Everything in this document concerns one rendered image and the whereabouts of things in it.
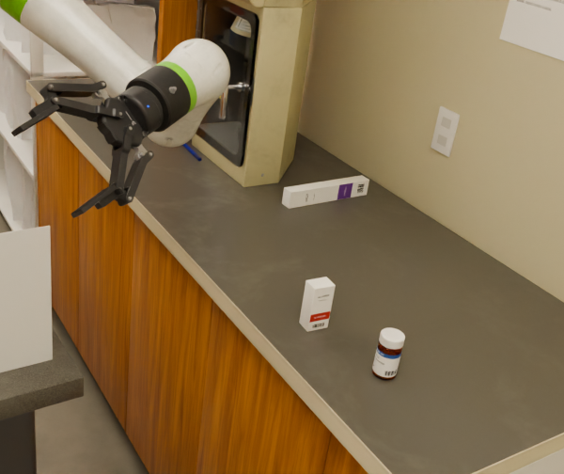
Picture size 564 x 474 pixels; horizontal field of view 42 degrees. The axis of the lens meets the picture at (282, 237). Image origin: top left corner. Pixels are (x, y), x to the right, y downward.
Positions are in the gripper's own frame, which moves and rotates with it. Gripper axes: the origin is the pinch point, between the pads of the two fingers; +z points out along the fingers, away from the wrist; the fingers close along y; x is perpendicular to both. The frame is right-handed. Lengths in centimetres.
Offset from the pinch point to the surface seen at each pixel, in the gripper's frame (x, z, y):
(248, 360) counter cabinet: -24, -26, -54
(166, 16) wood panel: -58, -95, 15
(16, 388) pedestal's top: -23.7, 13.9, -25.3
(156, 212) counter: -52, -49, -23
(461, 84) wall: 3, -109, -38
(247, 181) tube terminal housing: -49, -78, -32
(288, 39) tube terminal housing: -24, -93, -6
